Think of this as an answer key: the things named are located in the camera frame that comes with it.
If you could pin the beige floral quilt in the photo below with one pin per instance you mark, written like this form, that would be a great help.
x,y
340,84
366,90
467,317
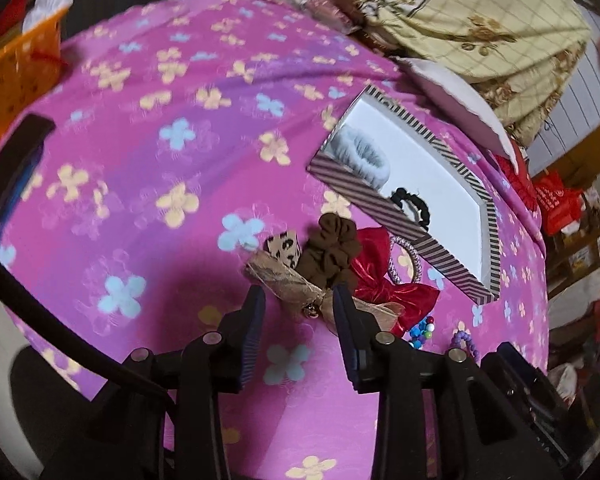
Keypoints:
x,y
480,10

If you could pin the fluffy light blue scrunchie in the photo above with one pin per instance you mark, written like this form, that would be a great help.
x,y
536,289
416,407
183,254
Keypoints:
x,y
360,160

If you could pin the glittery pink bangle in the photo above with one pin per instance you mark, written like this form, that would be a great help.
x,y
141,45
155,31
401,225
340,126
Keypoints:
x,y
415,255

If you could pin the brown scrunchie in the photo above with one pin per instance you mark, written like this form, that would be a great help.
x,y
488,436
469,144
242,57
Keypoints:
x,y
330,250

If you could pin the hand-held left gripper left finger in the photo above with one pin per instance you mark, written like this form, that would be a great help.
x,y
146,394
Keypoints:
x,y
250,340

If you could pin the red shopping bag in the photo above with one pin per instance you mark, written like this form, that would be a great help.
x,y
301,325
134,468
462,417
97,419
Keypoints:
x,y
555,205

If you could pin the pale pink pillow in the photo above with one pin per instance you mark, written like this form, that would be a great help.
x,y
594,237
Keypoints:
x,y
455,95

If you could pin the wooden chair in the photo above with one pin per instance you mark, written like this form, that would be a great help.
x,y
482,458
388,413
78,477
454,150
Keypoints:
x,y
580,255

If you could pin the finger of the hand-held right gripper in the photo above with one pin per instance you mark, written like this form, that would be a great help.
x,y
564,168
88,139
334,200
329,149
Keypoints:
x,y
500,375
522,362

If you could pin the striped cardboard box tray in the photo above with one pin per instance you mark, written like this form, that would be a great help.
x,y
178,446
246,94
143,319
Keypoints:
x,y
430,170

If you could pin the red fringed cushion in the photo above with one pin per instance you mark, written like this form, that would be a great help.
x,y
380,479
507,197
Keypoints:
x,y
520,180

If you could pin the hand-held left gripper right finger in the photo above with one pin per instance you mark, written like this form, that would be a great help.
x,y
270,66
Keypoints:
x,y
347,340

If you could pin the black flat object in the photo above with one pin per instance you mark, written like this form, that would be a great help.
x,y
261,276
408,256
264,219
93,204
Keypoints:
x,y
15,175

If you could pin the pink floral cloth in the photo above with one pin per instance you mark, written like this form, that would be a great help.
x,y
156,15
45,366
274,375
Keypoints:
x,y
130,210

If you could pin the white bundle in basket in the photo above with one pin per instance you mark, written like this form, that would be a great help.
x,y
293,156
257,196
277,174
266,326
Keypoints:
x,y
47,2

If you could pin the black scrunchie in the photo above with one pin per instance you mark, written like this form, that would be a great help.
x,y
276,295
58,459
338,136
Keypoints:
x,y
422,210

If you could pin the shiny red hair bow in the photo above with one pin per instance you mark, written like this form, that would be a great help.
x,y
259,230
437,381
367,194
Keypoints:
x,y
375,260

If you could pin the leopard burlap hair bow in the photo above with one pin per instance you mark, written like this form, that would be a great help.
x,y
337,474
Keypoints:
x,y
280,272

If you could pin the orange plastic basket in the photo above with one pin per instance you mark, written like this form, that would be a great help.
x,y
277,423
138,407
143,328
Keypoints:
x,y
15,75

